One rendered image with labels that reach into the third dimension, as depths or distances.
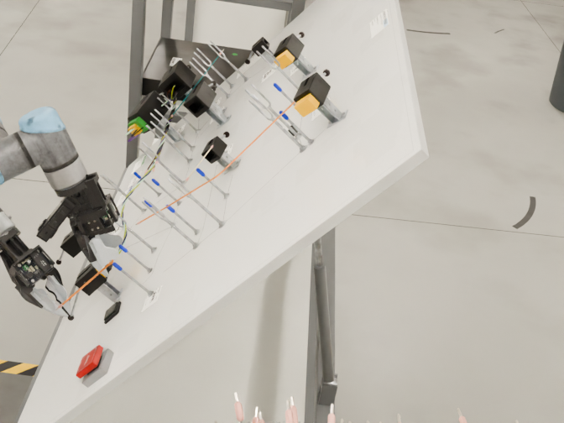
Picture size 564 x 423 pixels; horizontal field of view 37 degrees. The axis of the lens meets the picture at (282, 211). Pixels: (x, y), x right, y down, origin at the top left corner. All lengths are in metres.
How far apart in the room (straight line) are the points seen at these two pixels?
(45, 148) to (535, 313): 2.71
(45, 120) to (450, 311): 2.46
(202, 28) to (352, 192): 3.58
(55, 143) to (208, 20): 3.21
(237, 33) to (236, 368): 3.02
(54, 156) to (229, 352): 0.72
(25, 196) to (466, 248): 2.11
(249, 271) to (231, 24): 3.51
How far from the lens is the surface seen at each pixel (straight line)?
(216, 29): 4.82
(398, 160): 1.27
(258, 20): 4.80
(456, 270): 4.02
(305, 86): 1.53
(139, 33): 2.53
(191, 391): 2.00
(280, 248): 1.35
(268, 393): 2.02
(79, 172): 1.69
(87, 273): 1.79
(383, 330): 3.55
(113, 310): 1.76
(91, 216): 1.71
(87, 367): 1.59
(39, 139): 1.65
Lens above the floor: 2.21
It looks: 32 degrees down
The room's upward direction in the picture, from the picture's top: 9 degrees clockwise
